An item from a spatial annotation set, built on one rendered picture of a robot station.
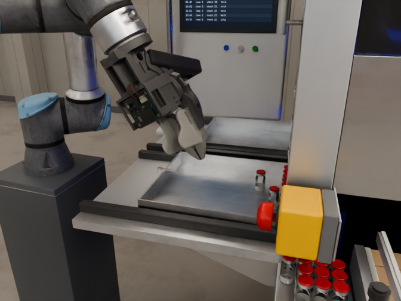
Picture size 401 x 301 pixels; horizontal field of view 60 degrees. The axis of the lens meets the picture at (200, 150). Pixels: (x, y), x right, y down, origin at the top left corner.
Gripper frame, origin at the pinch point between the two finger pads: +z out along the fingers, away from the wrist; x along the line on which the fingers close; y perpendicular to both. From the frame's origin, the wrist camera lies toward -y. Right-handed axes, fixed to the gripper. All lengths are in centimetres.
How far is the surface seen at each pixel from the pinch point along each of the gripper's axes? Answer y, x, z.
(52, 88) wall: -251, -392, -83
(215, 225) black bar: 1.3, -5.0, 13.9
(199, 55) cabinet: -87, -48, -15
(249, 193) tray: -14.9, -7.0, 17.6
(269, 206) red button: 7.2, 11.8, 8.8
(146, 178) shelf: -10.2, -28.4, 4.9
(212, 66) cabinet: -88, -46, -8
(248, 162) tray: -25.8, -10.6, 14.6
